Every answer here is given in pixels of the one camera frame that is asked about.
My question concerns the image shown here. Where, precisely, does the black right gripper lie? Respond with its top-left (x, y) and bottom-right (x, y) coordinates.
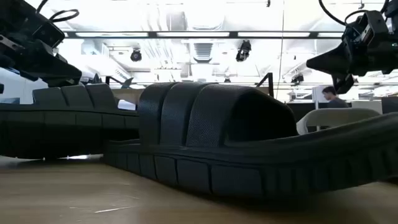
top-left (305, 30), bottom-right (398, 95)

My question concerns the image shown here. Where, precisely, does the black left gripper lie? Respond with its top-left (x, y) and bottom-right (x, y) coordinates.
top-left (0, 0), bottom-right (83, 88)

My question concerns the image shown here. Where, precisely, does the black rubber slide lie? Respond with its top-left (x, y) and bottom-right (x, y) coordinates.
top-left (104, 82), bottom-right (398, 198)
top-left (0, 83), bottom-right (140, 160)

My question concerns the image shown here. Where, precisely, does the person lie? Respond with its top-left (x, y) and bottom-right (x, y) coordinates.
top-left (321, 85), bottom-right (351, 109)

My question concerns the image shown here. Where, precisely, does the black ceiling spotlight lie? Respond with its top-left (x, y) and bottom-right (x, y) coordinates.
top-left (130, 47), bottom-right (143, 63)
top-left (290, 73), bottom-right (305, 86)
top-left (235, 39), bottom-right (252, 63)

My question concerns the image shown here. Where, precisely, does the white rubber slide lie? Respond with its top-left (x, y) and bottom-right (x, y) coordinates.
top-left (296, 107), bottom-right (382, 136)

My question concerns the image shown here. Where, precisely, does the black ceiling light beam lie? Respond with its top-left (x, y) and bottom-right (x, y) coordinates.
top-left (63, 30), bottom-right (345, 40)

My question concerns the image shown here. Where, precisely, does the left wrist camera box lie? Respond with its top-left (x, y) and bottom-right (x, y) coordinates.
top-left (32, 20), bottom-right (67, 49)

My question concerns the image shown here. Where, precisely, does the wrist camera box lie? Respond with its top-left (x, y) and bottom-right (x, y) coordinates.
top-left (32, 20), bottom-right (67, 49)
top-left (356, 10), bottom-right (389, 45)

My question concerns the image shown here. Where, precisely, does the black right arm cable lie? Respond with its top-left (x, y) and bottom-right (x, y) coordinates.
top-left (318, 0), bottom-right (391, 27)

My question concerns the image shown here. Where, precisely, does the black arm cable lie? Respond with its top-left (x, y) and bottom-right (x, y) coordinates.
top-left (318, 0), bottom-right (391, 27)
top-left (35, 0), bottom-right (80, 24)

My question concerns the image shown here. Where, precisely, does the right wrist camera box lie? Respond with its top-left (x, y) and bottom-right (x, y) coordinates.
top-left (356, 10), bottom-right (389, 45)

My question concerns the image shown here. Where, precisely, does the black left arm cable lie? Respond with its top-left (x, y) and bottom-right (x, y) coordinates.
top-left (35, 0), bottom-right (80, 24)

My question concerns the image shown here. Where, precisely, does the thin hanging cord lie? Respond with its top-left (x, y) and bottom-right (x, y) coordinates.
top-left (275, 0), bottom-right (285, 91)

